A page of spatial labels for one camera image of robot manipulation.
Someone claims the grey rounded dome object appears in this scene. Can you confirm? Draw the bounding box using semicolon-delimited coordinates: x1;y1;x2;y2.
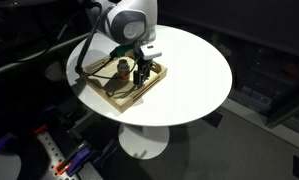
0;151;22;180

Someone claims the orange black bar clamp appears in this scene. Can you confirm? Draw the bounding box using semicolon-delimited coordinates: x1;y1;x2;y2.
32;124;49;136

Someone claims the light wooden slotted tray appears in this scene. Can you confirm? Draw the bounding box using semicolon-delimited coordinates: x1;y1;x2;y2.
78;49;169;113

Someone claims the perforated metal breadboard plate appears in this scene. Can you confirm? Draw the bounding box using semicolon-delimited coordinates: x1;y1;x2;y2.
36;131;82;180

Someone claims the dark storage shelf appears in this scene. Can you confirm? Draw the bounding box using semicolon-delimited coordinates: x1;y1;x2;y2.
222;39;299;129

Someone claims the white round floor disc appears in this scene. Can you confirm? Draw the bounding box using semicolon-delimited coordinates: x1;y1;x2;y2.
44;60;69;82

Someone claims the purple plastic object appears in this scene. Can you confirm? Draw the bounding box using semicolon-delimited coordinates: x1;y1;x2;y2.
0;133;19;153

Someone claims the green camera mount bracket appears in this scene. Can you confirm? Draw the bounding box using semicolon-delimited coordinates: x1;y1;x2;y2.
108;44;137;60

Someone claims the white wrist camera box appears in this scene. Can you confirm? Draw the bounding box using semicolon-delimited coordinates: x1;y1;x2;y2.
139;43;164;62

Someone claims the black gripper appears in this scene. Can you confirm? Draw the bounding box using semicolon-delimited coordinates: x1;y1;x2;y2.
132;57;156;89

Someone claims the white round table pedestal base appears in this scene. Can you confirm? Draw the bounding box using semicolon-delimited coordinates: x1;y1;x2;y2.
117;122;171;160

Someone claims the purple orange bar clamp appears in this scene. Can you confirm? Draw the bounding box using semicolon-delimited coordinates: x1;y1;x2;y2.
53;139;92;177

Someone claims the white bottle with orange label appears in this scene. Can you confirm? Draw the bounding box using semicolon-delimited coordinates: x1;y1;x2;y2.
116;58;132;82

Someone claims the black cable bundle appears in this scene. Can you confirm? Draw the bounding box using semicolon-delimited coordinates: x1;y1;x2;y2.
73;0;105;76

